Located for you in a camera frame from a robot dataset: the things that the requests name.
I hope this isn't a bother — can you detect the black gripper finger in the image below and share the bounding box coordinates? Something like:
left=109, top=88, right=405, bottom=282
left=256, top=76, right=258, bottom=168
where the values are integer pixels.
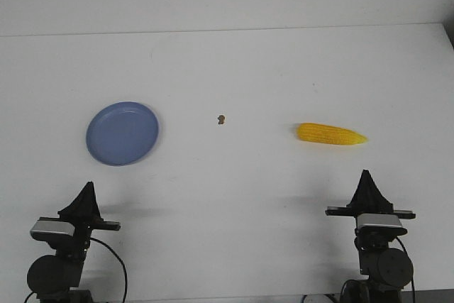
left=347, top=170, right=394, bottom=211
left=57, top=182, right=101, bottom=220

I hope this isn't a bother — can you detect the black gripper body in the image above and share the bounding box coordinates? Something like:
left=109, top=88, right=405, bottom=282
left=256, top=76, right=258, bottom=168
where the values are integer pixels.
left=38, top=217, right=121, bottom=246
left=325, top=206, right=416, bottom=247

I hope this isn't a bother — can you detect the yellow corn cob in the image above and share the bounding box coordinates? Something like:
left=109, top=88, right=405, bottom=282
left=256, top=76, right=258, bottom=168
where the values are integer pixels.
left=296, top=123, right=368, bottom=145

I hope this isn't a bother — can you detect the blue round plate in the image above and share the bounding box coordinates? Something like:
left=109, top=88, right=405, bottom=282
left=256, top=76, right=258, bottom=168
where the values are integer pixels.
left=85, top=101, right=160, bottom=166

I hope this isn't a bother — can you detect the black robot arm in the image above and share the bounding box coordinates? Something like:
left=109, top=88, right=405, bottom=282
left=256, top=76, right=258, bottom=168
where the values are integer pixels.
left=325, top=170, right=416, bottom=302
left=27, top=182, right=128, bottom=302

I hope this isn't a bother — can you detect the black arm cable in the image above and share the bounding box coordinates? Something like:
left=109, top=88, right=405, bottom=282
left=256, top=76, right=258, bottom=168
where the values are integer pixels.
left=395, top=237, right=416, bottom=300
left=87, top=237, right=128, bottom=303

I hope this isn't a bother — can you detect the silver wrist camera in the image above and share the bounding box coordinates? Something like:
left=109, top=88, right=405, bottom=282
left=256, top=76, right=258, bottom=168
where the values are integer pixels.
left=356, top=213, right=402, bottom=229
left=30, top=220, right=75, bottom=241

